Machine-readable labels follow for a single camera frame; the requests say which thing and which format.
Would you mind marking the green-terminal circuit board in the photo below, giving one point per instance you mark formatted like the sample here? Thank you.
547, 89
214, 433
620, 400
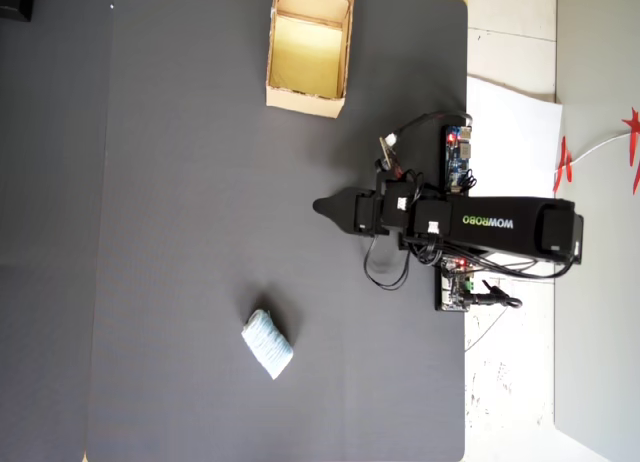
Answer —
450, 292

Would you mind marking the white paper sheet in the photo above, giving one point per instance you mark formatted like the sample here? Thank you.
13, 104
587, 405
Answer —
510, 132

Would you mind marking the large black table mat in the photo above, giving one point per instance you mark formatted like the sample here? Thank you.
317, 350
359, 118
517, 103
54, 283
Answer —
200, 182

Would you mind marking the blue circuit board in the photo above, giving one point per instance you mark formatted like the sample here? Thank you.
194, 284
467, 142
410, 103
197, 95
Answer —
456, 157

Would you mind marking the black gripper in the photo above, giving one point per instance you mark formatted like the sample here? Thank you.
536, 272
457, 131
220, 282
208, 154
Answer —
367, 212

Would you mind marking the white-blue block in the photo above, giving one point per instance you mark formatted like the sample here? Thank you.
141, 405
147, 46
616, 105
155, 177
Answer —
267, 344

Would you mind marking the black WOWROBO robot arm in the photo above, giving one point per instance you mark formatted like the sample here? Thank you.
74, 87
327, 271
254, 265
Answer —
500, 222

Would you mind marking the black barrel power plug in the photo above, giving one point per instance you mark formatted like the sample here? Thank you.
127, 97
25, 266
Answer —
487, 298

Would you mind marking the open cardboard box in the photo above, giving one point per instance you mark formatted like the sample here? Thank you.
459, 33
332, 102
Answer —
305, 52

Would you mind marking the small camera circuit board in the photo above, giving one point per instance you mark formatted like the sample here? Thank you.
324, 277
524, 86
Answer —
386, 149

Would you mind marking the red paper star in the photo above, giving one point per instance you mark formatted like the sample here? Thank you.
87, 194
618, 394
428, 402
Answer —
635, 142
564, 164

